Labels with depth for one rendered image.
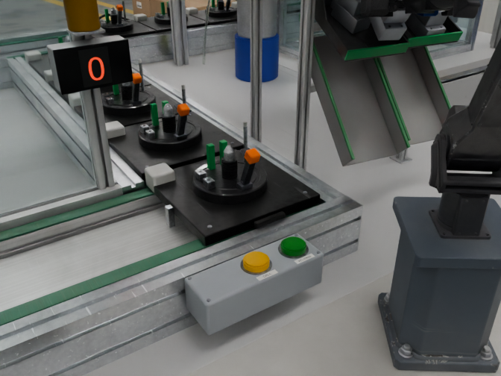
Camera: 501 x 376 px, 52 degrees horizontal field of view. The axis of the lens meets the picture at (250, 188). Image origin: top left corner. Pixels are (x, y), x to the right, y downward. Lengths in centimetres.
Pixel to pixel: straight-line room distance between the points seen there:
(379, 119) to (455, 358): 50
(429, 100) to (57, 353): 88
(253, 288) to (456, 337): 29
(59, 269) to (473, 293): 62
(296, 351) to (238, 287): 13
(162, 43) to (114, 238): 130
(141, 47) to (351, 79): 117
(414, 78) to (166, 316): 74
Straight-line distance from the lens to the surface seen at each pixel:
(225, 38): 227
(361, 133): 106
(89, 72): 89
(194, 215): 89
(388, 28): 95
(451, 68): 216
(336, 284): 92
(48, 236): 98
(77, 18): 87
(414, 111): 117
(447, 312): 75
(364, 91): 110
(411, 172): 130
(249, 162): 87
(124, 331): 79
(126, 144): 117
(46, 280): 89
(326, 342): 82
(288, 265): 79
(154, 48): 213
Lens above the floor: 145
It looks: 30 degrees down
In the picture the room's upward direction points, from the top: straight up
